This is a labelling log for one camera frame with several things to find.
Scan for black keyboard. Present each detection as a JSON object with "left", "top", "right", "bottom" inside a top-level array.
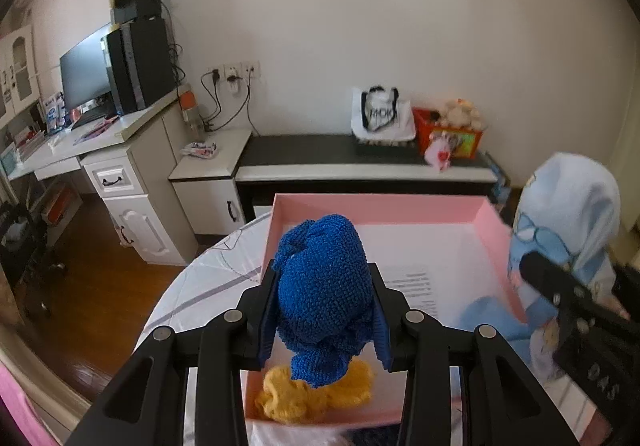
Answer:
[{"left": 70, "top": 110, "right": 118, "bottom": 131}]

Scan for black computer monitor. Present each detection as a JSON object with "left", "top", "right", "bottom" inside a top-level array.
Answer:
[{"left": 59, "top": 23, "right": 117, "bottom": 113}]

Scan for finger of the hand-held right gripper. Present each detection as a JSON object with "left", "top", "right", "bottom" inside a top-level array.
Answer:
[
  {"left": 613, "top": 267, "right": 640, "bottom": 313},
  {"left": 519, "top": 251, "right": 637, "bottom": 333}
]

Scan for white desk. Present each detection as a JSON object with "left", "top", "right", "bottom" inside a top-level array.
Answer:
[{"left": 0, "top": 83, "right": 201, "bottom": 267}]

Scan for orange storage box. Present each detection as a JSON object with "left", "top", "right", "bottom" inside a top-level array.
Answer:
[{"left": 40, "top": 186, "right": 83, "bottom": 224}]

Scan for pink cardboard box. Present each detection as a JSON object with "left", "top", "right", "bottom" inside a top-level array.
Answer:
[{"left": 242, "top": 193, "right": 528, "bottom": 429}]

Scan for black power cables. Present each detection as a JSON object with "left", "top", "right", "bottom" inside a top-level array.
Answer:
[{"left": 200, "top": 68, "right": 261, "bottom": 137}]

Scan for white glass-door cabinet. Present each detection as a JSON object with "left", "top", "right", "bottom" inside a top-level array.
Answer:
[{"left": 0, "top": 23, "right": 41, "bottom": 117}]

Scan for light blue printed cloth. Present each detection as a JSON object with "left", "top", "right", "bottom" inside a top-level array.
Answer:
[{"left": 460, "top": 152, "right": 621, "bottom": 382}]

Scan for small packets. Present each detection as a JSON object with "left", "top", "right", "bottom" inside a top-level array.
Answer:
[{"left": 180, "top": 141, "right": 218, "bottom": 159}]

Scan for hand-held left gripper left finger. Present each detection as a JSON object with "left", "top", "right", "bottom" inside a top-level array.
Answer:
[{"left": 65, "top": 258, "right": 281, "bottom": 446}]

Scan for pink bedding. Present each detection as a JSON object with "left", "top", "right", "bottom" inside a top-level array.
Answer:
[{"left": 0, "top": 361, "right": 56, "bottom": 446}]

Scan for blue printed bag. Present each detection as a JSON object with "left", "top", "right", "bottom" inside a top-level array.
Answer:
[{"left": 485, "top": 153, "right": 512, "bottom": 204}]

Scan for orange toy box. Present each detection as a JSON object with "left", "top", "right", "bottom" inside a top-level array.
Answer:
[{"left": 412, "top": 106, "right": 488, "bottom": 161}]

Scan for black office chair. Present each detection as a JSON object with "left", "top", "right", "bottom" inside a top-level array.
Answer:
[{"left": 0, "top": 201, "right": 68, "bottom": 321}]

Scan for pink plush rabbit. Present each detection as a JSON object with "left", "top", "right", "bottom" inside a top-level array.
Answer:
[{"left": 425, "top": 131, "right": 453, "bottom": 171}]

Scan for pink magazine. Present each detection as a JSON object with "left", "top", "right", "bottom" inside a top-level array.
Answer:
[{"left": 72, "top": 121, "right": 123, "bottom": 147}]

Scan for black and white low bench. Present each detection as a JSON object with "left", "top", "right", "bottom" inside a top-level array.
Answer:
[{"left": 235, "top": 133, "right": 498, "bottom": 221}]

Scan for white tote bag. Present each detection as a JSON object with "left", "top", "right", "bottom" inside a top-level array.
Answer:
[{"left": 350, "top": 86, "right": 417, "bottom": 143}]

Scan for beige plush toy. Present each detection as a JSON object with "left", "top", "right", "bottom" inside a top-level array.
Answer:
[{"left": 440, "top": 98, "right": 483, "bottom": 129}]

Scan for white wall sockets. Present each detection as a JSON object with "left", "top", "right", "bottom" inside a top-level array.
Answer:
[{"left": 209, "top": 58, "right": 261, "bottom": 81}]

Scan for white nightstand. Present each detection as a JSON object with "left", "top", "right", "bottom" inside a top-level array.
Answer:
[{"left": 167, "top": 128, "right": 253, "bottom": 237}]

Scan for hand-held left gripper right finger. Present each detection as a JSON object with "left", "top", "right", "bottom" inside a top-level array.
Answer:
[{"left": 367, "top": 262, "right": 576, "bottom": 446}]

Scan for orange-capped bottle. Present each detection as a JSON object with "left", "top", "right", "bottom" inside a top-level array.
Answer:
[{"left": 179, "top": 93, "right": 203, "bottom": 137}]

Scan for blue and white carton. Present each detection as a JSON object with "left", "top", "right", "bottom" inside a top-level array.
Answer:
[{"left": 42, "top": 93, "right": 68, "bottom": 131}]

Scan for black computer tower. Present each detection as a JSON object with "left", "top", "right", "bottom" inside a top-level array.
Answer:
[{"left": 101, "top": 18, "right": 171, "bottom": 115}]

